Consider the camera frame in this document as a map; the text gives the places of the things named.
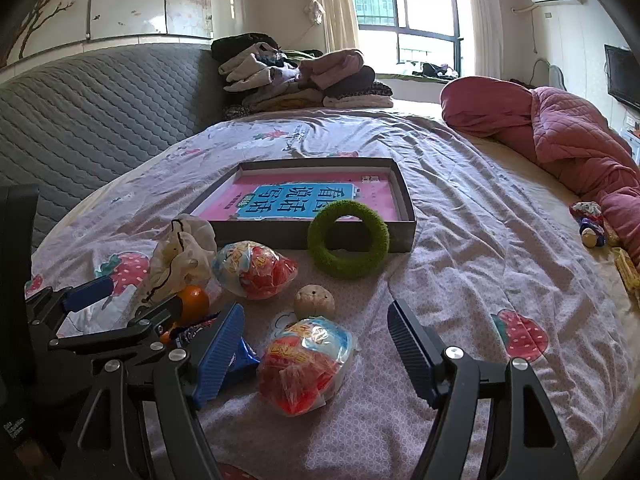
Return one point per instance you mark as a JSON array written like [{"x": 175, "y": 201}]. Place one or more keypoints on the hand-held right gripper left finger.
[{"x": 220, "y": 355}]

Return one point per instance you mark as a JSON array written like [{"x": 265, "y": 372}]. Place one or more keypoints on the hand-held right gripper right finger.
[{"x": 410, "y": 350}]

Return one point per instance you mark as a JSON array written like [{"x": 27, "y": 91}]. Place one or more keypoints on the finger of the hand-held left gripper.
[
  {"x": 90, "y": 292},
  {"x": 150, "y": 317}
]

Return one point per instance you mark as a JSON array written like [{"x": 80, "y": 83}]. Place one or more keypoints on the dark blue snack packet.
[{"x": 245, "y": 357}]

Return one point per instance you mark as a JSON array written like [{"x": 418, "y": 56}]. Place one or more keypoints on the orange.
[{"x": 195, "y": 302}]

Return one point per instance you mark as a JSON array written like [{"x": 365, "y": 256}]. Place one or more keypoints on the red and blue snack pack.
[
  {"x": 250, "y": 270},
  {"x": 300, "y": 365}
]

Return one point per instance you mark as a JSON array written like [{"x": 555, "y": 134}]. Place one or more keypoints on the beige walnut-shaped ball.
[{"x": 314, "y": 301}]

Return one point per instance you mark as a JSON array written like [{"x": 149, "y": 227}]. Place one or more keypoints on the shallow grey cardboard box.
[{"x": 280, "y": 232}]

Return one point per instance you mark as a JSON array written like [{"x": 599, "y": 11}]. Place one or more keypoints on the strawberry print bedsheet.
[{"x": 475, "y": 240}]

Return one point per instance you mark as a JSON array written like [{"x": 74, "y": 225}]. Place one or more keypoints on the grey quilted headboard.
[{"x": 100, "y": 110}]

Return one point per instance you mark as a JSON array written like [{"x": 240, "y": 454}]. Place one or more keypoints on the colourful small toys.
[{"x": 592, "y": 225}]

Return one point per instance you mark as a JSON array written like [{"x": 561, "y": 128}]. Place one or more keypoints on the pink quilt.
[{"x": 565, "y": 130}]

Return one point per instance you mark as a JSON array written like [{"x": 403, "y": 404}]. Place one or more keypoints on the dark clothes on windowsill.
[{"x": 437, "y": 70}]

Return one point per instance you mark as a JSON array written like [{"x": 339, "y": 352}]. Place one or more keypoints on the pile of folded clothes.
[{"x": 300, "y": 77}]

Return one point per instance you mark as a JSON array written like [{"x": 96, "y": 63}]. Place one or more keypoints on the white television cabinet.
[{"x": 632, "y": 135}]

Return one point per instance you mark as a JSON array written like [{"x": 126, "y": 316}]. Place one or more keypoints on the beige curtain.
[
  {"x": 487, "y": 20},
  {"x": 335, "y": 0}
]

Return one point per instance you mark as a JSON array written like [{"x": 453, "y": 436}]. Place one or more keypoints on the window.
[{"x": 425, "y": 10}]

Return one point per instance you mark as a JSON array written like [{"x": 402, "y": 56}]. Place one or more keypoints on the black television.
[{"x": 622, "y": 77}]

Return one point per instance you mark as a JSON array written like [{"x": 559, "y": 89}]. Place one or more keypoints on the floral wall mural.
[{"x": 135, "y": 0}]

